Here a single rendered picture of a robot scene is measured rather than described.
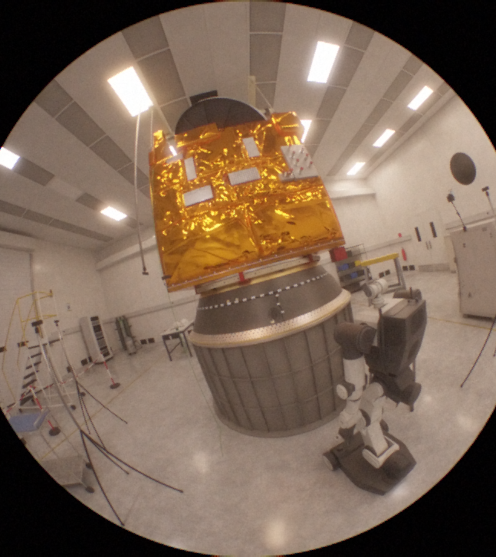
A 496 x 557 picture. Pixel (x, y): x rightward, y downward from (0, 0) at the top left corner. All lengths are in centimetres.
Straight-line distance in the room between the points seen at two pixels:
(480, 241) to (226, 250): 364
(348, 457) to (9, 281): 838
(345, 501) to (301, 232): 236
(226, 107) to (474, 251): 430
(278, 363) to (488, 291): 338
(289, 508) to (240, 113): 428
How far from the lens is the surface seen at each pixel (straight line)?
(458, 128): 795
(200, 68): 390
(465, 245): 364
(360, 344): 68
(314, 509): 170
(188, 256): 183
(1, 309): 744
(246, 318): 159
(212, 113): 314
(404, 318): 72
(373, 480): 159
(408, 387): 98
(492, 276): 359
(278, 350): 157
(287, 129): 251
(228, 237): 177
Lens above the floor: 163
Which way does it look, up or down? 1 degrees up
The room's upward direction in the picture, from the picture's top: 15 degrees counter-clockwise
